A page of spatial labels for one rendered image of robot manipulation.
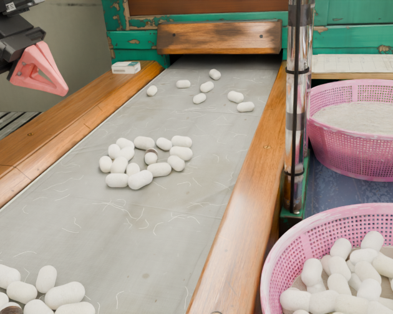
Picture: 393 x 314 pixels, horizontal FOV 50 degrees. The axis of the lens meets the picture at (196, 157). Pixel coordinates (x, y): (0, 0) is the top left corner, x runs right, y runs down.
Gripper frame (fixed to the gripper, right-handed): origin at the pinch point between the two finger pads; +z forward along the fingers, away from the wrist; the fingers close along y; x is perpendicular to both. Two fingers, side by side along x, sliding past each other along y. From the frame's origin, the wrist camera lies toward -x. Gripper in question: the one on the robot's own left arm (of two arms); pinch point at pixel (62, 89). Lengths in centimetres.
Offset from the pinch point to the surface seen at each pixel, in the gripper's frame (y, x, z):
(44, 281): -27.7, -0.9, 16.1
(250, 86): 36.5, -5.8, 24.2
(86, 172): -4.7, 5.9, 10.7
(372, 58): 45, -25, 41
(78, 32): 123, 58, -44
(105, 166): -4.7, 2.5, 12.3
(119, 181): -8.3, 0.1, 15.4
